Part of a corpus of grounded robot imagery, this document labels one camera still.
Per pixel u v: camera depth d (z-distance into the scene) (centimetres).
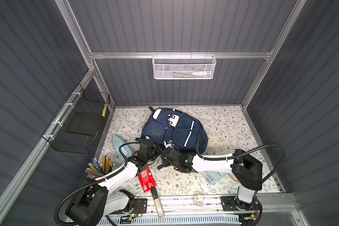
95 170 74
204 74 89
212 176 82
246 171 47
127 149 89
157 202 72
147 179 89
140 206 72
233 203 72
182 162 63
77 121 73
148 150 68
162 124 96
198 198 74
